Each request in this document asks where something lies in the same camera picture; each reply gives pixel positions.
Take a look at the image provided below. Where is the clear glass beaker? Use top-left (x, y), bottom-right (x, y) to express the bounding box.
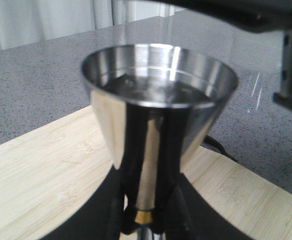
top-left (111, 0), bottom-right (283, 73)

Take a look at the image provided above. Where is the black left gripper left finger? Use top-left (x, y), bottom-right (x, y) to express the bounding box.
top-left (42, 167), bottom-right (138, 240)

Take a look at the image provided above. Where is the black board handle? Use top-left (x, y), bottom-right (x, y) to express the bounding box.
top-left (202, 135), bottom-right (238, 163)

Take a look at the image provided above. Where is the grey curtain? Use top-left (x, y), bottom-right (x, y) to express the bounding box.
top-left (0, 0), bottom-right (186, 53)

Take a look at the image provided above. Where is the wooden cutting board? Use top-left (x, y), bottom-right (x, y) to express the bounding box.
top-left (0, 106), bottom-right (292, 240)

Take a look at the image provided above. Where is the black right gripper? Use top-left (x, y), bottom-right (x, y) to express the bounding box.
top-left (164, 0), bottom-right (292, 33)

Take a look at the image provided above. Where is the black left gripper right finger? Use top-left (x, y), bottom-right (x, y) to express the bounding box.
top-left (153, 173), bottom-right (251, 240)

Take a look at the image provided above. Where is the steel double jigger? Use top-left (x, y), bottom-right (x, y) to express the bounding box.
top-left (81, 43), bottom-right (238, 240)

